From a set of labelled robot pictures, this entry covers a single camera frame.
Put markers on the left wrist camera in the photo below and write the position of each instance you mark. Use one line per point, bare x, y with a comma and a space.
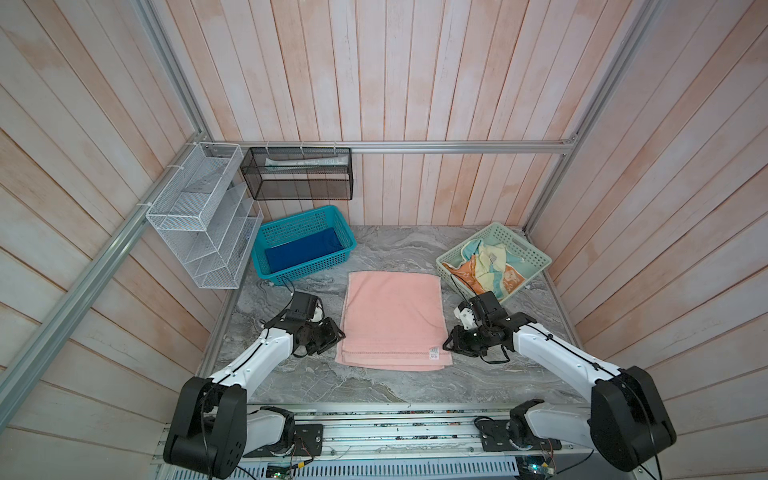
318, 314

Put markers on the aluminium left wall rail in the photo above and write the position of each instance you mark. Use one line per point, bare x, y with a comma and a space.
37, 354

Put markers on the black mesh wall basket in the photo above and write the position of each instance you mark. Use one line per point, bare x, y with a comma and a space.
299, 173

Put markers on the aluminium wall rail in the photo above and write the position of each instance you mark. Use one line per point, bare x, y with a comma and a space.
37, 354
560, 147

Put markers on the pink towel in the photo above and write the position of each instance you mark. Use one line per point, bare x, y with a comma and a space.
393, 321

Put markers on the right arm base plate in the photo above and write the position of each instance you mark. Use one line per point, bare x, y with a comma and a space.
495, 437

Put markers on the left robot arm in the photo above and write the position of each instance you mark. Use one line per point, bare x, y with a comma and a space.
213, 428

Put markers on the orange patterned towel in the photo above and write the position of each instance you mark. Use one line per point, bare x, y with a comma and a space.
481, 275

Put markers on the light green plastic basket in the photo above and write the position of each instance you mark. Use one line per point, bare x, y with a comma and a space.
493, 234

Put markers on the aluminium back wall rail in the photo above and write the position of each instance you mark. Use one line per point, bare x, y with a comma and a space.
560, 147

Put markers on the white wire shelf rack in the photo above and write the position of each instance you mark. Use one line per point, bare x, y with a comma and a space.
207, 217

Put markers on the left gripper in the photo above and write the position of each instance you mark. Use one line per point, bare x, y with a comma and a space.
332, 338

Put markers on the blue towel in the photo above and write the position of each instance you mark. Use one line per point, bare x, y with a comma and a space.
303, 250

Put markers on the light green towel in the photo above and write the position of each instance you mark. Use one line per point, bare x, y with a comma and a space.
498, 253

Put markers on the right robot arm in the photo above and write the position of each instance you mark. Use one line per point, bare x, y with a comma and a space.
623, 419

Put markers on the teal plastic basket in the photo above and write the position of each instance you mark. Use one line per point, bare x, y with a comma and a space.
282, 231

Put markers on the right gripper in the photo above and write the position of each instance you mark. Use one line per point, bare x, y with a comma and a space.
456, 343

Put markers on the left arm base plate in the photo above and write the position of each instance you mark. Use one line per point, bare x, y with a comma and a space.
306, 440

